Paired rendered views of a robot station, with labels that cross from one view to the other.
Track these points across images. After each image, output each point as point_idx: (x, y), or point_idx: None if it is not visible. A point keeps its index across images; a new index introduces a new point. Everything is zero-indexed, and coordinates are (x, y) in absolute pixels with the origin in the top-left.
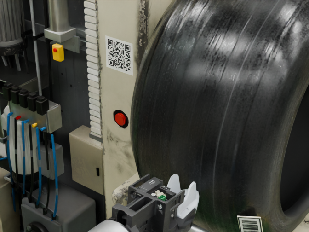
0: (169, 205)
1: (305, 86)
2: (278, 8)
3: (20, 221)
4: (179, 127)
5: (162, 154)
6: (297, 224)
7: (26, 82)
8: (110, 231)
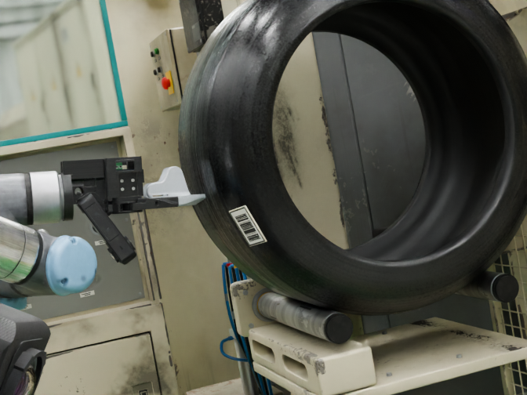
0: (114, 164)
1: (290, 49)
2: None
3: None
4: (187, 123)
5: (186, 164)
6: (398, 288)
7: None
8: (40, 172)
